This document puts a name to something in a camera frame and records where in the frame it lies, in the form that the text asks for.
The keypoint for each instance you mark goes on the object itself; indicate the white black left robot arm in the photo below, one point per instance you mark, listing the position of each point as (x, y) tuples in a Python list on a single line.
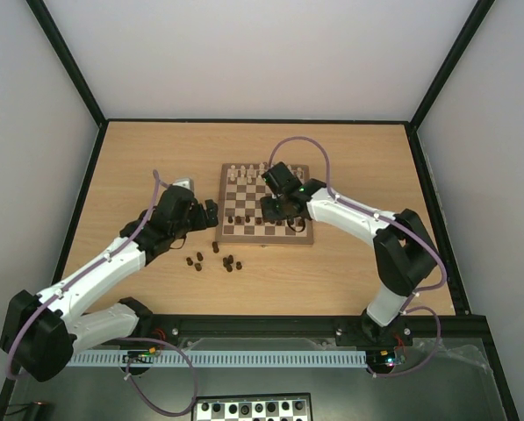
[(132, 250)]

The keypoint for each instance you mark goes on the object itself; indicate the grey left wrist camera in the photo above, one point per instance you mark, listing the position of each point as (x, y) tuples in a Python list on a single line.
[(185, 182)]

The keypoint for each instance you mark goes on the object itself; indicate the black frame post back right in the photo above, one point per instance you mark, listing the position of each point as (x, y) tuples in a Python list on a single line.
[(470, 27)]

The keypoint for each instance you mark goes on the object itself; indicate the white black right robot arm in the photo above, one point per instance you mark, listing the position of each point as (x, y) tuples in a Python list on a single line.
[(404, 252)]

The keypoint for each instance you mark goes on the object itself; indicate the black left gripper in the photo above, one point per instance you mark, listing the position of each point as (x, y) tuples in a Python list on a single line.
[(211, 211)]

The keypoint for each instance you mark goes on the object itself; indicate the grey slotted cable duct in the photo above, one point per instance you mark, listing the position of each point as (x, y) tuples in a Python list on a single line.
[(216, 359)]

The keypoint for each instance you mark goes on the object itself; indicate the wooden chess board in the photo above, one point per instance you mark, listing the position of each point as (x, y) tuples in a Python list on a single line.
[(244, 200)]

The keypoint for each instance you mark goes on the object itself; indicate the black frame post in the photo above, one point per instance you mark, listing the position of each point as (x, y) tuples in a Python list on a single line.
[(470, 27), (58, 43)]

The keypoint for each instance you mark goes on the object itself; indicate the black frame post back left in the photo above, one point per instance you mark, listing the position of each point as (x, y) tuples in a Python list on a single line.
[(58, 43)]

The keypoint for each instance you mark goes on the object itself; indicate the small printed chess board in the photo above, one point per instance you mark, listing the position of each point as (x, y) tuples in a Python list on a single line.
[(294, 407)]

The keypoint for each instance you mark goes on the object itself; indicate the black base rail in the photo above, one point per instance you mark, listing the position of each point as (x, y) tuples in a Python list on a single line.
[(261, 329)]

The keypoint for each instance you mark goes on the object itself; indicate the dark chess piece table centre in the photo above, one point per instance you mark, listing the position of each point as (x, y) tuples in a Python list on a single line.
[(228, 260)]

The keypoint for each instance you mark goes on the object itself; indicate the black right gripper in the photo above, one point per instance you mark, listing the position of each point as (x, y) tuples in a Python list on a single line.
[(271, 207)]

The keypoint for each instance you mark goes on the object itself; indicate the white chess piece back left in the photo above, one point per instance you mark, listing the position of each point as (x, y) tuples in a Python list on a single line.
[(232, 174)]

